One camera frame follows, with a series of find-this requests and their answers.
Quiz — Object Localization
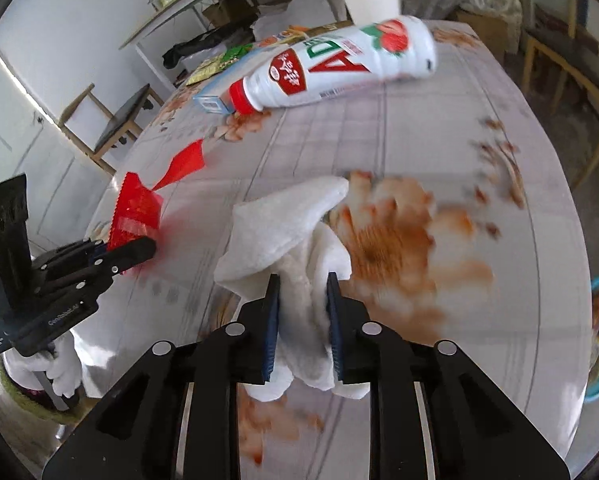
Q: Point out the white strawberry drink bottle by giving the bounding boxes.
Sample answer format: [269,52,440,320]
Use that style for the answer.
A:
[228,15,438,115]

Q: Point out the red plastic wrapper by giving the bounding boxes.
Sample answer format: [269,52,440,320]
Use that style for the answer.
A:
[106,139,206,250]

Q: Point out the cardboard box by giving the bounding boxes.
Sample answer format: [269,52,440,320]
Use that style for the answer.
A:
[456,10,508,64]

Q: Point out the wooden chair black seat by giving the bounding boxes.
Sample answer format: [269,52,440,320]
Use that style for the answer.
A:
[57,84,165,177]

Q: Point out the white gloved hand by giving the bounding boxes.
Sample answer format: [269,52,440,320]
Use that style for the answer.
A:
[2,332,83,398]

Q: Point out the green yellow sachet packet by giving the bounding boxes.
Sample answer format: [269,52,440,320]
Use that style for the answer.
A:
[185,44,254,86]

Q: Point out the black cloth on floor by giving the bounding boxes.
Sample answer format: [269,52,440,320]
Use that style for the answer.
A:
[162,22,254,70]

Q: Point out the orange snack packet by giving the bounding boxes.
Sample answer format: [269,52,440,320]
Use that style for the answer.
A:
[254,26,309,48]

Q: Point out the white cotton glove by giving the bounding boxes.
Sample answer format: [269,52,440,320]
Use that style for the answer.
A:
[214,176,370,402]

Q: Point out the blue tissue box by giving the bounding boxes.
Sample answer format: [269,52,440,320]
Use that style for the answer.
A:
[193,76,240,115]

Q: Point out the wooden chair dark cushion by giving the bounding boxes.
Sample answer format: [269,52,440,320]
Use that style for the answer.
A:
[522,0,599,191]

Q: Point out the white paper cup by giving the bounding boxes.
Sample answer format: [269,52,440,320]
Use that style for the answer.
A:
[343,0,401,26]

